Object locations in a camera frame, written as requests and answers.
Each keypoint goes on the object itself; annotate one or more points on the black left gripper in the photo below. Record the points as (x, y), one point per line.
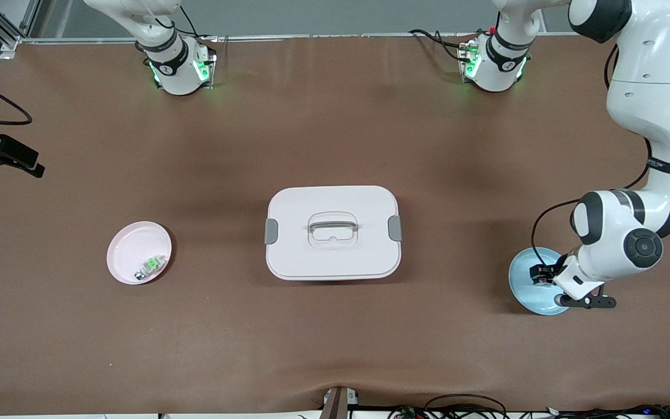
(552, 271)

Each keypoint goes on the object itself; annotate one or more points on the orange and black switch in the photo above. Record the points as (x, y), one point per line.
(542, 276)

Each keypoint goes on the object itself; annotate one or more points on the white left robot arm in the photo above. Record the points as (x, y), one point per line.
(649, 70)

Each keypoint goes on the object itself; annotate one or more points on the light blue round plate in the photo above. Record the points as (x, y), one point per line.
(524, 291)

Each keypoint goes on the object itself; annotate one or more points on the pink round plate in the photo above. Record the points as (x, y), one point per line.
(131, 247)

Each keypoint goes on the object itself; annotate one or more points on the grey box latch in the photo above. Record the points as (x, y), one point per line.
(271, 231)
(395, 228)

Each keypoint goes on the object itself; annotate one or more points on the brown table cover sheet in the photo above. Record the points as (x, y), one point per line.
(79, 349)

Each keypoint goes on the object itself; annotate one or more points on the white lidded storage box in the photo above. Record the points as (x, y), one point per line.
(335, 256)

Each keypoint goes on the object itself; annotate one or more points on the aluminium frame extrusion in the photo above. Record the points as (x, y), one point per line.
(9, 43)

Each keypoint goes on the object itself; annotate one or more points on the green and white switch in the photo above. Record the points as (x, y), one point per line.
(150, 266)

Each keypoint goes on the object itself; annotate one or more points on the mounting post with bracket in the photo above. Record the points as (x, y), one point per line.
(336, 404)

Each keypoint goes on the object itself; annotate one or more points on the silver table edge rail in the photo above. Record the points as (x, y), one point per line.
(341, 36)

